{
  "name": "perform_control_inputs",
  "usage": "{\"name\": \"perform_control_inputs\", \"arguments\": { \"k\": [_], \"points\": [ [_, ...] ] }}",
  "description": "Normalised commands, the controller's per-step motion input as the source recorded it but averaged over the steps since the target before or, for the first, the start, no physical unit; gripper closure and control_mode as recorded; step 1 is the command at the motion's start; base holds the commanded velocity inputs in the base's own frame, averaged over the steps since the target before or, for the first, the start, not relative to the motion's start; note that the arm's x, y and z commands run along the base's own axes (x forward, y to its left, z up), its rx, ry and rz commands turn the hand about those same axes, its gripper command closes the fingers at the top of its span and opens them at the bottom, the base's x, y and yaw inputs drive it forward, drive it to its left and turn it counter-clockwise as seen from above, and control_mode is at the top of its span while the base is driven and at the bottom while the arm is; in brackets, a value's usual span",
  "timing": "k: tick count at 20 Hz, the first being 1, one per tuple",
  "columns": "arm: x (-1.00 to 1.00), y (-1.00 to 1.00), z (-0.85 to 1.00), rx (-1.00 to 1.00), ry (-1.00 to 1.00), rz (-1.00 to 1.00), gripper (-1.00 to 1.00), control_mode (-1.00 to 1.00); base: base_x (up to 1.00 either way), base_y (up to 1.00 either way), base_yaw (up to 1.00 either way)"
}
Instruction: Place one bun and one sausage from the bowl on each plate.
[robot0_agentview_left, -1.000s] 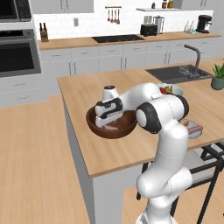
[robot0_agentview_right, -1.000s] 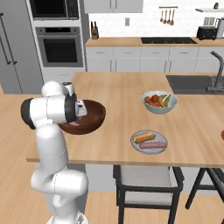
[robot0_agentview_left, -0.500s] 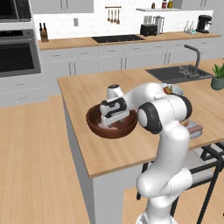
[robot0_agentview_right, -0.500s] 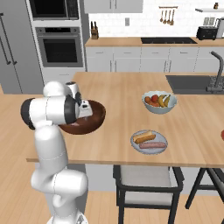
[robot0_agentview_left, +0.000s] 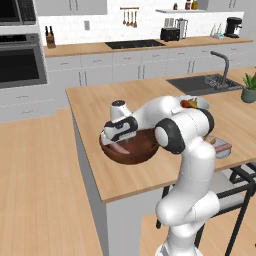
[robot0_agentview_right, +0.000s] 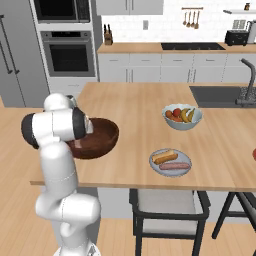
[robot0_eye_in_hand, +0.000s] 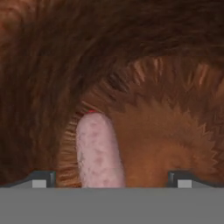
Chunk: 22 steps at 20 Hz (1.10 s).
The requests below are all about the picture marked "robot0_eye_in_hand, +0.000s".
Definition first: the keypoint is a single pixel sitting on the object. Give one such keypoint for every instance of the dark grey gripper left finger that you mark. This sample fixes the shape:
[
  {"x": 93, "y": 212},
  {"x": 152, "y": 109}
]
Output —
[{"x": 43, "y": 178}]

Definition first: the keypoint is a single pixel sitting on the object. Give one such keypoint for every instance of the pale pink sausage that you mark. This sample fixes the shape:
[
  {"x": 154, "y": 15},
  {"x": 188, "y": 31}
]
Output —
[{"x": 97, "y": 151}]

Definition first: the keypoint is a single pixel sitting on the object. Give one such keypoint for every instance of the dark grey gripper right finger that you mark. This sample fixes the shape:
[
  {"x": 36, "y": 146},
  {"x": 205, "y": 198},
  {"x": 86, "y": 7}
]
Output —
[{"x": 180, "y": 178}]

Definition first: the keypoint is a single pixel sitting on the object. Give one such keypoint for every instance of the brown wooden bowl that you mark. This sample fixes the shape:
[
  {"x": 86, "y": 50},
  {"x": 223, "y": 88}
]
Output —
[{"x": 116, "y": 58}]

